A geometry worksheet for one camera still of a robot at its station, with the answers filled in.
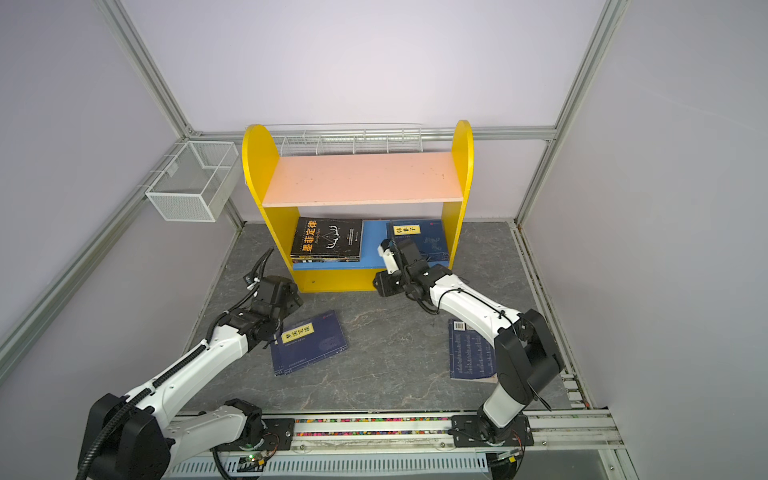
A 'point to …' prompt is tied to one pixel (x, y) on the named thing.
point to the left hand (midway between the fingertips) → (287, 301)
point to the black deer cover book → (327, 240)
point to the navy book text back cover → (472, 357)
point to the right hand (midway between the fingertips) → (380, 282)
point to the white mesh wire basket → (198, 182)
